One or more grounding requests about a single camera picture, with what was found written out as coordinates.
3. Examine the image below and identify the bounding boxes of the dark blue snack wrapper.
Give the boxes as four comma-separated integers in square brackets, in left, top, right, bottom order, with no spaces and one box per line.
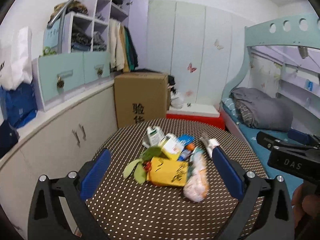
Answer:
[177,149,192,161]

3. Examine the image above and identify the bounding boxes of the blue cookie wrapper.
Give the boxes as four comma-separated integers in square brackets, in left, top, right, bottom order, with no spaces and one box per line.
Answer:
[178,134,195,146]

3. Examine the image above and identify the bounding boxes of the yellow paper box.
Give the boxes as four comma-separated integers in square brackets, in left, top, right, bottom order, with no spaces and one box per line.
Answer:
[146,157,189,187]

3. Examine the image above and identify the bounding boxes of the white green medicine box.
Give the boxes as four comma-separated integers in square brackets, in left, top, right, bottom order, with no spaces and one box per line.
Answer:
[142,126,165,148]

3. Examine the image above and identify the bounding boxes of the person's right hand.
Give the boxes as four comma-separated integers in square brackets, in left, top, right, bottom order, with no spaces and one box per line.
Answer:
[291,184,319,228]

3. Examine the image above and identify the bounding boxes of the teal bed mattress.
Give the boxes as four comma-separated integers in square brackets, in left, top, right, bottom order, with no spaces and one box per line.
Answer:
[222,98,310,197]

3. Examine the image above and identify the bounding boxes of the brown polka dot tablecloth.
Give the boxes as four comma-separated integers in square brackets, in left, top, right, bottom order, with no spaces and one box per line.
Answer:
[86,119,266,239]

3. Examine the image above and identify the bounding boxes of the grey folded blanket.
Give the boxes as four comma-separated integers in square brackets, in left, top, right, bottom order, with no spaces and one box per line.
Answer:
[231,87,293,132]

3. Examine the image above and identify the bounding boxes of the curved white cabinet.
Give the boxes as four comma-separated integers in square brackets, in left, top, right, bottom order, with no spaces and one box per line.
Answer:
[1,81,117,238]

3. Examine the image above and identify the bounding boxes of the orange bread bag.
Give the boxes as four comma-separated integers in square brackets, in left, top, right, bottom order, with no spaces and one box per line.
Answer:
[183,147,209,203]

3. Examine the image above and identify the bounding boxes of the green fabric leaf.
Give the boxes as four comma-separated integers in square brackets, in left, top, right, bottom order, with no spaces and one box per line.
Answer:
[123,146,162,184]

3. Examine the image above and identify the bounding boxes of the red storage bench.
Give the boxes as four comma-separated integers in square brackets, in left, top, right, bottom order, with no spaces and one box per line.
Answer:
[166,114,226,130]

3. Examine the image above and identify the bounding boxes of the orange bottle cap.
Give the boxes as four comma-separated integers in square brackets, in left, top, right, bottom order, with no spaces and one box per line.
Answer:
[186,143,195,151]

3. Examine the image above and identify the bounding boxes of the blue shopping bag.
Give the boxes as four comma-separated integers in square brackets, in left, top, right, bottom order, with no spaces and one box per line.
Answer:
[1,83,38,129]

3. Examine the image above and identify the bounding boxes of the teal drawer unit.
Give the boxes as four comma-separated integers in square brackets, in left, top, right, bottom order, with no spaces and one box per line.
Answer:
[32,51,111,112]

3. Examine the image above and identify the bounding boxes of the white plastic bag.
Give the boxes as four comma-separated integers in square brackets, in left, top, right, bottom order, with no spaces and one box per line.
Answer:
[170,91,184,109]

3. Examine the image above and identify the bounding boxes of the large cardboard box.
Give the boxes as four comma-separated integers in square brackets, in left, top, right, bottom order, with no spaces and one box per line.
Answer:
[114,73,168,128]

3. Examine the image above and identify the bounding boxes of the white wardrobe doors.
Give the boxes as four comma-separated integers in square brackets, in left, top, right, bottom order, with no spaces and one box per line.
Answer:
[146,0,252,107]

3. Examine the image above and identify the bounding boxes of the white paper shopping bag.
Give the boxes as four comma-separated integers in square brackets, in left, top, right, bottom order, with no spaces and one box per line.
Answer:
[1,27,33,90]

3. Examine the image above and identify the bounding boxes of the hanging clothes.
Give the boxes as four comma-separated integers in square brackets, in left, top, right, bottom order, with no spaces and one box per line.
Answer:
[107,18,139,72]

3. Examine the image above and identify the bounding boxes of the white cubby shelf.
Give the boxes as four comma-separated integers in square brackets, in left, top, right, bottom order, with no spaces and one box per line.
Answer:
[62,0,132,53]

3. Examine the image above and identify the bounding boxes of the light blue bunk bed frame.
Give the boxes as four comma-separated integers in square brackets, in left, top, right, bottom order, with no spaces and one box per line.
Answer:
[221,13,320,111]

